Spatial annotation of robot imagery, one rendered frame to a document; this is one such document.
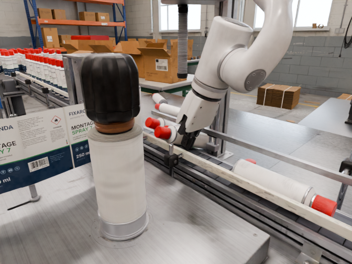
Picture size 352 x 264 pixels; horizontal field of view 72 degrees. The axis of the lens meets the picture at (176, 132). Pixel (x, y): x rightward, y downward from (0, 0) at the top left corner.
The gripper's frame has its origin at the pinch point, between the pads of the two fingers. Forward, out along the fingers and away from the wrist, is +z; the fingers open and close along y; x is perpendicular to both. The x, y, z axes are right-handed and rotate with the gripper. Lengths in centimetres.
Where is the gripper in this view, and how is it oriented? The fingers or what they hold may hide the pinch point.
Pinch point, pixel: (188, 141)
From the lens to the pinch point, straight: 66.3
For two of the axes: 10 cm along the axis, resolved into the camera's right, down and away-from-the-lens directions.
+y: -7.2, 2.3, -6.5
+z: -2.7, 7.8, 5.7
